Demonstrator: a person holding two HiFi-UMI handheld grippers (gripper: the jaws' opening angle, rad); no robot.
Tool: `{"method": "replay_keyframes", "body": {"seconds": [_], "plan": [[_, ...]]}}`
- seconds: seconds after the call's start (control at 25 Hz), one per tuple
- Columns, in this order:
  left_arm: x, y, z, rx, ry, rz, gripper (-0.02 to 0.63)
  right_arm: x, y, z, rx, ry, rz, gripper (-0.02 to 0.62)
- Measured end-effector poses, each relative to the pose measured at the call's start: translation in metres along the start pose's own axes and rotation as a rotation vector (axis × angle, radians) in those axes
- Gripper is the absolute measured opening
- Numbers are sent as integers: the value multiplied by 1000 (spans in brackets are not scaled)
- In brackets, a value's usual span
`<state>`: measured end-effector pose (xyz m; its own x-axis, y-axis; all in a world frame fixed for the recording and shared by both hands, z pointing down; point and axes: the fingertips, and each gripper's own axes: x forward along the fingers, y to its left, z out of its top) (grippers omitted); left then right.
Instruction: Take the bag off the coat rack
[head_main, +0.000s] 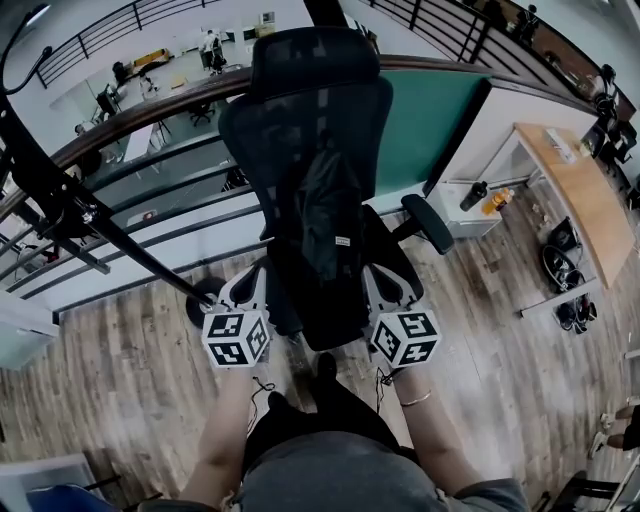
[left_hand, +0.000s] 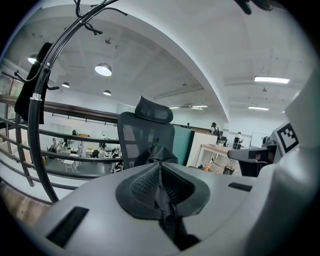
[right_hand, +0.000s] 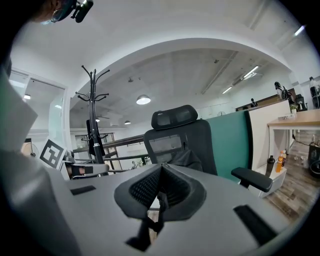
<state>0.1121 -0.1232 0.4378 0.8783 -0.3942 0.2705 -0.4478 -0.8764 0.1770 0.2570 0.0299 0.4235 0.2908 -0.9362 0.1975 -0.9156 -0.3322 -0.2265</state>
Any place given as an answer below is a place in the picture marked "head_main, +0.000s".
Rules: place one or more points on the blue chair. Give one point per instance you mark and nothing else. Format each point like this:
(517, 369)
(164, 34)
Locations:
(70, 500)

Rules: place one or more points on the person's black left shoe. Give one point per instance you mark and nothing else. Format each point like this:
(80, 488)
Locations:
(277, 401)

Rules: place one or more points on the white drawer cabinet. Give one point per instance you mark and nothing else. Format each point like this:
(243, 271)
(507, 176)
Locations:
(465, 222)

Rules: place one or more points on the white flat box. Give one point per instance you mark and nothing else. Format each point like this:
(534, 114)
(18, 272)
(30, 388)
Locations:
(560, 145)

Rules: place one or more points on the black mesh office chair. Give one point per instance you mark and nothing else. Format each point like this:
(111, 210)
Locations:
(330, 320)

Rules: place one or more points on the black bar balcony railing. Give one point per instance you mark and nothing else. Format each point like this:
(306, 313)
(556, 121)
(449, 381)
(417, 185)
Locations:
(440, 25)
(100, 37)

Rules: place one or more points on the white desk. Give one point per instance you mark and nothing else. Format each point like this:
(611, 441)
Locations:
(30, 475)

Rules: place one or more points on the person's black shoe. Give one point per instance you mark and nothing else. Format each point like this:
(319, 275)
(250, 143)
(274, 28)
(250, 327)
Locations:
(326, 367)
(277, 401)

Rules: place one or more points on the person's grey shirt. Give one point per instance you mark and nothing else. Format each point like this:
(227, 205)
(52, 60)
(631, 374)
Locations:
(340, 475)

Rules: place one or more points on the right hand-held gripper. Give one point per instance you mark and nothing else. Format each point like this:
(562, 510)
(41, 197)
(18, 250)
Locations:
(407, 340)

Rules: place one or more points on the person's right forearm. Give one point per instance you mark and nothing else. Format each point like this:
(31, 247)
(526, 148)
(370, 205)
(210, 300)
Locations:
(435, 435)

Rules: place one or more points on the person's black right shoe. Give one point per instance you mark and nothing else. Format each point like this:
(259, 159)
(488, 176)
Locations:
(326, 367)

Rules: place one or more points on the wooden-topped black railing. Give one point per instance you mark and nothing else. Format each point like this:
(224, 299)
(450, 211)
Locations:
(150, 112)

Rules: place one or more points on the person's black trousers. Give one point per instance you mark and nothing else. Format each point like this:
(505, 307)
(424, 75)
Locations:
(325, 415)

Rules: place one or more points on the black drink bottle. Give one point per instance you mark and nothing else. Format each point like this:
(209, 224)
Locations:
(472, 196)

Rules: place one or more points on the wooden-topped white-framed desk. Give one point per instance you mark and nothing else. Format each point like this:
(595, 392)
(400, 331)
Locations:
(575, 190)

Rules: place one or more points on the person's left forearm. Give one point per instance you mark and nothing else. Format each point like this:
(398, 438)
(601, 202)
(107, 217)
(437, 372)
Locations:
(220, 430)

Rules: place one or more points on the black grey sneaker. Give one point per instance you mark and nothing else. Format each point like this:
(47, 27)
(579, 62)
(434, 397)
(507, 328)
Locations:
(587, 310)
(567, 315)

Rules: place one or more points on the green partition panel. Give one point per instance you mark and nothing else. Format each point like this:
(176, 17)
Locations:
(425, 130)

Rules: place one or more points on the black backpack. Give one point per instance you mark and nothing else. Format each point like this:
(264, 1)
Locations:
(325, 215)

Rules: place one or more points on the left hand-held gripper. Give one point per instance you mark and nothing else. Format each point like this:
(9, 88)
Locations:
(227, 327)

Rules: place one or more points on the black coat stand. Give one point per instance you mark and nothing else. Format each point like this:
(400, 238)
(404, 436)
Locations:
(140, 250)

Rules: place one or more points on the orange drink bottle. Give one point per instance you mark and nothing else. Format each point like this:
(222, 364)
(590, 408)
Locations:
(497, 201)

